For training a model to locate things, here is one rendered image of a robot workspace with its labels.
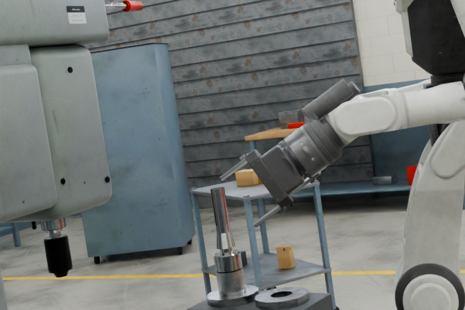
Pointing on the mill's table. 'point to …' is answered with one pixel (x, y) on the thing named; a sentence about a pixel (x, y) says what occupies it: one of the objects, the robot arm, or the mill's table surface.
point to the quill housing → (71, 131)
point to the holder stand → (267, 300)
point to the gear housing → (52, 17)
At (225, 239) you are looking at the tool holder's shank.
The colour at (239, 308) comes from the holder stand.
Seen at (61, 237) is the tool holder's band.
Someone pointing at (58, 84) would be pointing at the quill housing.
